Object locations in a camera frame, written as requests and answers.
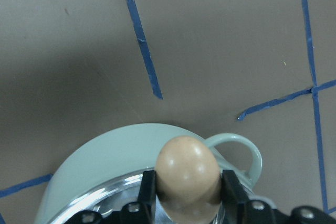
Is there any brown egg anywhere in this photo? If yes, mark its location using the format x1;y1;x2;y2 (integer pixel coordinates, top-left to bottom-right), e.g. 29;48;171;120
155;136;221;223

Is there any pale green cooking pot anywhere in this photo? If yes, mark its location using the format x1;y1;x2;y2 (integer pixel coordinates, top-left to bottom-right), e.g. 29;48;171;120
35;123;263;223

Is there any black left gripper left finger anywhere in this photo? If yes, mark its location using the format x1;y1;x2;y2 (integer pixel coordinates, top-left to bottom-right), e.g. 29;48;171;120
66;170;156;223

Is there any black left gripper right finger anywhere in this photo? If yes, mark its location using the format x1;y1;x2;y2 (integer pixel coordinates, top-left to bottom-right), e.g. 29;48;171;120
222;170;335;223

